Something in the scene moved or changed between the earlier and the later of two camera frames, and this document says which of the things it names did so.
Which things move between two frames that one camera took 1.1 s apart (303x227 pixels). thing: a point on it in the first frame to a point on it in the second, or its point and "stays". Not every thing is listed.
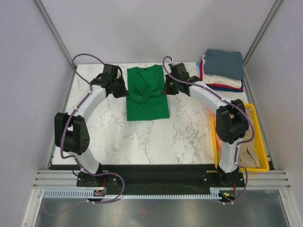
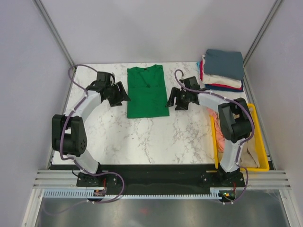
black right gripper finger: x=170 y=86 to x=174 y=92
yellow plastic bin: x=261 y=147 stays
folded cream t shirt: x=218 y=80 stays
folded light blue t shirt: x=198 y=65 stays
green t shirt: x=145 y=99 stays
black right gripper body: x=176 y=91 to x=183 y=96
